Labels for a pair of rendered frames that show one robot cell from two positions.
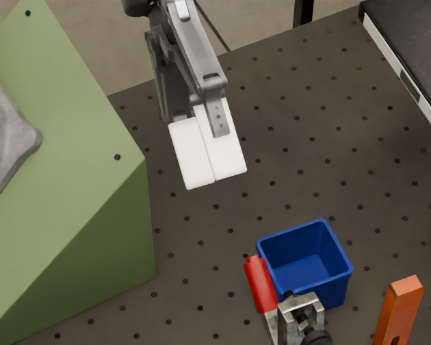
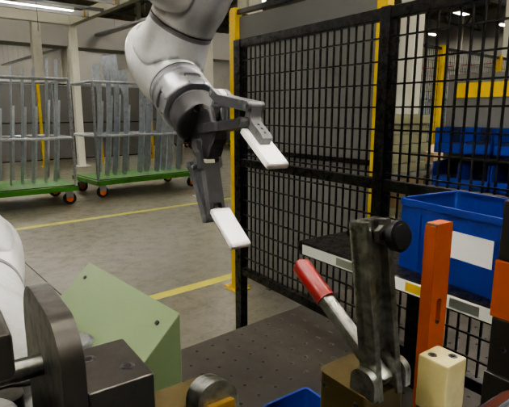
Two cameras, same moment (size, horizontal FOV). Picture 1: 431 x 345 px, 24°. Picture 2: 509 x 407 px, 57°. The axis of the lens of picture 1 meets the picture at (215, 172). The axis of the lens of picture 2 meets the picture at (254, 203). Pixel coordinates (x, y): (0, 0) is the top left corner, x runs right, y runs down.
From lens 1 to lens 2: 0.66 m
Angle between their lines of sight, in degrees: 43
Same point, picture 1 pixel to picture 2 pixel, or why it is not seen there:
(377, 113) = (313, 353)
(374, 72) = (302, 337)
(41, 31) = (94, 282)
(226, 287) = not seen: outside the picture
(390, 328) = (435, 280)
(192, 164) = (233, 232)
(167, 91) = (208, 184)
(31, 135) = (86, 337)
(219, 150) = (266, 150)
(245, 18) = not seen: hidden behind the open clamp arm
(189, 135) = (227, 216)
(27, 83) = (82, 313)
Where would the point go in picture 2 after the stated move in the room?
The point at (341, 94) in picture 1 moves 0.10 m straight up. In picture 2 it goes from (287, 348) to (287, 312)
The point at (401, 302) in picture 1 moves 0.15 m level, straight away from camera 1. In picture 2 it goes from (440, 238) to (412, 209)
